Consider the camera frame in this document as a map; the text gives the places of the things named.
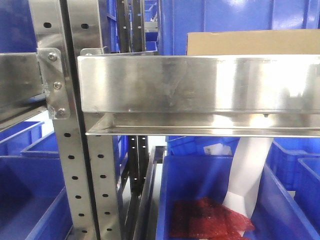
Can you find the steel shelf front beam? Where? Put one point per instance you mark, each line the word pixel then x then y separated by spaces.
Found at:
pixel 226 95

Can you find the black perforated rear upright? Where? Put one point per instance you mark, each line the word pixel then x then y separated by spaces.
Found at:
pixel 138 159

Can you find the blue bin with red bag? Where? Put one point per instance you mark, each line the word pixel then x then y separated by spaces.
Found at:
pixel 189 177

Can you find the steel shelf beam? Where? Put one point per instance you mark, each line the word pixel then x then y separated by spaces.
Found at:
pixel 22 93
pixel 226 95

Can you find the right steel shelf upright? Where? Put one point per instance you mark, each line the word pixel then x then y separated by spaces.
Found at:
pixel 91 34

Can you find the steel corner bracket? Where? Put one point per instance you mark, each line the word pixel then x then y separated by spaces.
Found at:
pixel 54 83

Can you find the left steel shelf beam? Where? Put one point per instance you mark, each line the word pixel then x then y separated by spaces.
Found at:
pixel 22 93

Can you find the brown cardboard box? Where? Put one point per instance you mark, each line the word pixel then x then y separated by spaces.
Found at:
pixel 254 42

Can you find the left steel shelf upright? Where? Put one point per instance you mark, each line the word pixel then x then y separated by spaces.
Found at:
pixel 52 29

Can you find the blue bin rear left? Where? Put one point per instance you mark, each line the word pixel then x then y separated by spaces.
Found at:
pixel 26 139

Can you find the blue bin upper left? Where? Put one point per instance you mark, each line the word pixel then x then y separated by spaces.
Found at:
pixel 16 27

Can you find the steel shelf upright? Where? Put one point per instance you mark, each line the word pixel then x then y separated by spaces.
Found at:
pixel 91 34
pixel 52 29

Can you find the blue bin lower left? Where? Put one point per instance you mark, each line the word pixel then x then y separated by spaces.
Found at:
pixel 33 199

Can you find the blue bin lower right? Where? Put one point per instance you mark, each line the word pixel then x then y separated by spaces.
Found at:
pixel 296 163

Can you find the large blue upper bin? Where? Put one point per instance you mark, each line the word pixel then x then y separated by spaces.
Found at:
pixel 177 18

